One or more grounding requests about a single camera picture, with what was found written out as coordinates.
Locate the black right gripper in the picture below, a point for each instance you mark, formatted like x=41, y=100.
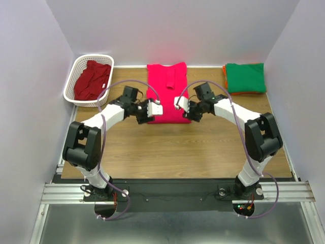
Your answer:
x=191, y=116

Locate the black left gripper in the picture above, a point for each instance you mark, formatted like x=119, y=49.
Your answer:
x=144, y=119

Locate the bright pink t shirt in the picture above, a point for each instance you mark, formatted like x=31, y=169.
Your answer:
x=169, y=82

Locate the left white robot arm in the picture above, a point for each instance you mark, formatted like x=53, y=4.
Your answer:
x=84, y=141

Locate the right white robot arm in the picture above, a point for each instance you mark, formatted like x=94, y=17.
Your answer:
x=259, y=133

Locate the folded orange t shirt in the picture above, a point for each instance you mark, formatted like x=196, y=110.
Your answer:
x=224, y=73

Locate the folded green t shirt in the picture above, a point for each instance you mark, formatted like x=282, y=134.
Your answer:
x=245, y=77

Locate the dark red t shirt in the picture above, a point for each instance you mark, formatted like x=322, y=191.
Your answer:
x=92, y=81

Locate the white perforated plastic basket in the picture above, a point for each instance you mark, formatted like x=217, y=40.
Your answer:
x=78, y=67

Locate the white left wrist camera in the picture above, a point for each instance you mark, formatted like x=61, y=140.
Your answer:
x=154, y=108

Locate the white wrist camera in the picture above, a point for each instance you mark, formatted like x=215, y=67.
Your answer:
x=181, y=103
x=154, y=108

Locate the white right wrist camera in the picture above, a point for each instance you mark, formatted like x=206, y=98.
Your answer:
x=181, y=103

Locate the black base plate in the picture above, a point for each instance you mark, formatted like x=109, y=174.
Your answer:
x=172, y=195

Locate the aluminium frame rail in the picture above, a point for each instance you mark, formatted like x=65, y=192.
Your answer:
x=54, y=193

